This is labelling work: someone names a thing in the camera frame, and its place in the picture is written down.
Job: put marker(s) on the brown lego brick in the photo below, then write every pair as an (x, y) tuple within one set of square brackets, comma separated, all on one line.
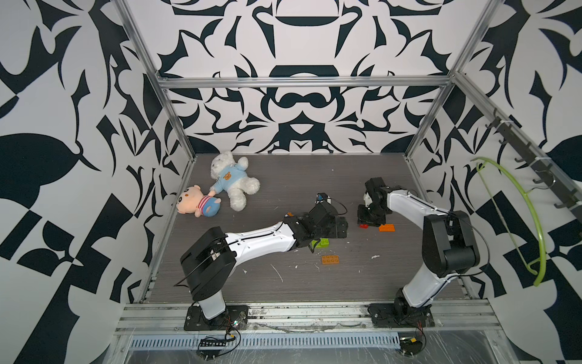
[(330, 260)]

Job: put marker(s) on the pink doll plush toy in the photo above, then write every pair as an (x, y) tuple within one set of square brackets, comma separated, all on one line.
[(194, 201)]

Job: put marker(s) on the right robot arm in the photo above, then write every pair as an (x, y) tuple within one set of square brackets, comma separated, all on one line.
[(448, 249)]

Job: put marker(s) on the black connector box right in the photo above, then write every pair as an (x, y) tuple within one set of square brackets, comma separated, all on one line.
[(411, 346)]

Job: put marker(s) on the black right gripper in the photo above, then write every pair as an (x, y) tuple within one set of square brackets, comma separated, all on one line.
[(361, 218)]

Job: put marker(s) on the black hook rack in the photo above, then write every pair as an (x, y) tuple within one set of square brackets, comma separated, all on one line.
[(549, 175)]

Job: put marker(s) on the green hoop hanger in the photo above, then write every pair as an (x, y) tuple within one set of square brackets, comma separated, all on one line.
[(515, 208)]

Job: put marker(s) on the green square lego brick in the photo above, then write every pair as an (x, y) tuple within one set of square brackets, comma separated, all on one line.
[(321, 244)]

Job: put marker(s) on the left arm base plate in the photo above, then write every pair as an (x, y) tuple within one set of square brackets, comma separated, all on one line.
[(234, 317)]

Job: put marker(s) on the aluminium frame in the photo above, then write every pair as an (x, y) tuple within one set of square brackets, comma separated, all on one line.
[(322, 96)]

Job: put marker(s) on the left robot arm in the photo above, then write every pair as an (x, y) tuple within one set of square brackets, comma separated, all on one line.
[(210, 261)]

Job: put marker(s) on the white teddy bear blue shirt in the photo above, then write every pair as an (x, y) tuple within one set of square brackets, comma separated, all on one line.
[(230, 176)]

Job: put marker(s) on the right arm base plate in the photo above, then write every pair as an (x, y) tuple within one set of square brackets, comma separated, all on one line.
[(400, 315)]

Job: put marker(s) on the black connector box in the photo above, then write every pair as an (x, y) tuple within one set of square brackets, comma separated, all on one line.
[(411, 346), (211, 346)]

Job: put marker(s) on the black connector box left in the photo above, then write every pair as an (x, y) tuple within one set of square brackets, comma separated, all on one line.
[(211, 346)]

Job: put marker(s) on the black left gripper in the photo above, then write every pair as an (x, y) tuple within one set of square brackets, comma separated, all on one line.
[(333, 232)]

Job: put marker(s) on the white cable duct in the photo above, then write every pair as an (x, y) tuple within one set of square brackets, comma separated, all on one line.
[(275, 341)]

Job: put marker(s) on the large orange lego brick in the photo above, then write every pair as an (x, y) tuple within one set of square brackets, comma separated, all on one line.
[(387, 228)]

